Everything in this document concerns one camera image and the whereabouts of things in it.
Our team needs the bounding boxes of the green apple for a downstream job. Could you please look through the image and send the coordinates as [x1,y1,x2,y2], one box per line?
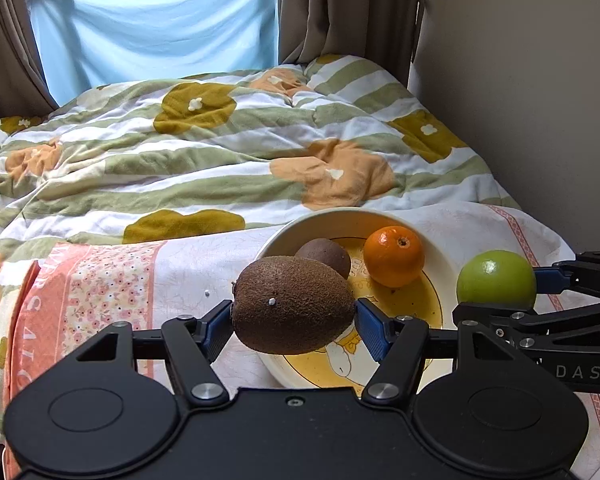
[456,250,536,311]

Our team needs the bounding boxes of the large brown kiwi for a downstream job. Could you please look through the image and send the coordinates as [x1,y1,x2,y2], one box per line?
[232,256,355,354]

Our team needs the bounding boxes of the cream yellow duck bowl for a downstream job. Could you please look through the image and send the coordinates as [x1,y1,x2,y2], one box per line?
[259,208,458,393]

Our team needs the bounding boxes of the orange mandarin in bowl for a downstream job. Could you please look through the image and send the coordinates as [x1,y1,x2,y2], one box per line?
[363,226,425,289]

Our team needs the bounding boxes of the brown kiwi in bowl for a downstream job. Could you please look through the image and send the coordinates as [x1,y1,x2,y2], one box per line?
[296,238,351,280]

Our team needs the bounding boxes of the white pink floral cloth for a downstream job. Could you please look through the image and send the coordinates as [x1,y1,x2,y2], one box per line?
[2,199,600,480]

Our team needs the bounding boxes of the green striped floral quilt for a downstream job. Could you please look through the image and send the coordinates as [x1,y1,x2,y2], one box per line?
[0,54,514,441]

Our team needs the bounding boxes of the brown left curtain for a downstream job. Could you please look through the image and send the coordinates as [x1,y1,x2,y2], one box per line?
[0,0,58,118]

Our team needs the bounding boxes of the brown curtain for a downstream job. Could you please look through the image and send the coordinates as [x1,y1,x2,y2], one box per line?
[0,0,58,118]
[277,0,425,84]

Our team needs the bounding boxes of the light blue window cloth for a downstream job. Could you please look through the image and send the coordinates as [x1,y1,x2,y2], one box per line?
[29,0,277,105]

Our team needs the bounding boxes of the brown right curtain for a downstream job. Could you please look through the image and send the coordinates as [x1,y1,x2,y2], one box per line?
[277,0,425,84]

